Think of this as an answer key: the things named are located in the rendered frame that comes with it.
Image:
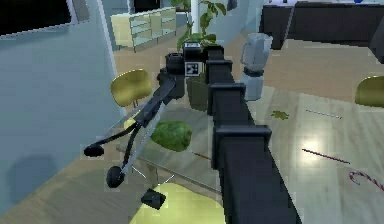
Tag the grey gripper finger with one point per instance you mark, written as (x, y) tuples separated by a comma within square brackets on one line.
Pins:
[(94, 150), (115, 176)]

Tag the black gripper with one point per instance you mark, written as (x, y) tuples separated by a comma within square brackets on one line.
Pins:
[(173, 65)]

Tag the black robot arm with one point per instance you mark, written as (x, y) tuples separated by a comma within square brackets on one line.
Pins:
[(246, 156)]

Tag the green house plant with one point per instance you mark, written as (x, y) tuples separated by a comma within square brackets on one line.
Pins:
[(197, 90)]

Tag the small black block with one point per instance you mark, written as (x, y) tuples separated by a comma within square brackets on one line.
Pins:
[(153, 199)]

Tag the pale yellow shelf cabinet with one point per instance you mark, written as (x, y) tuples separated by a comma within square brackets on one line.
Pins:
[(146, 28)]

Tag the yellow chair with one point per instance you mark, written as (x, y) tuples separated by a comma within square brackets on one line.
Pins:
[(371, 91), (130, 87), (186, 208)]

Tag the green lettuce head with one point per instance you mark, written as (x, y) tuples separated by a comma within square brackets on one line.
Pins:
[(171, 135)]

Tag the small green leaf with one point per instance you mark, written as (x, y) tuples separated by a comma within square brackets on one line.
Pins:
[(280, 115)]

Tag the dark window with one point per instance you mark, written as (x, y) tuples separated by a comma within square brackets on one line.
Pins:
[(33, 13)]

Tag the thin silver stick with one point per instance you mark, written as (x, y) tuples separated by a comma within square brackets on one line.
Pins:
[(324, 114)]

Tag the dark kitchen counter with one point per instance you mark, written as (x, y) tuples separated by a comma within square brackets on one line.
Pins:
[(326, 23)]

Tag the thin dark red stick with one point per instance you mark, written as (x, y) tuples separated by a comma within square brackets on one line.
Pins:
[(325, 156)]

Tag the glass top table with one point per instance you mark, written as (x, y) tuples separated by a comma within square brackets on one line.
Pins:
[(316, 200)]

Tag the red white candy cane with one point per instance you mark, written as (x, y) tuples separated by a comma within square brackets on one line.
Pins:
[(355, 176)]

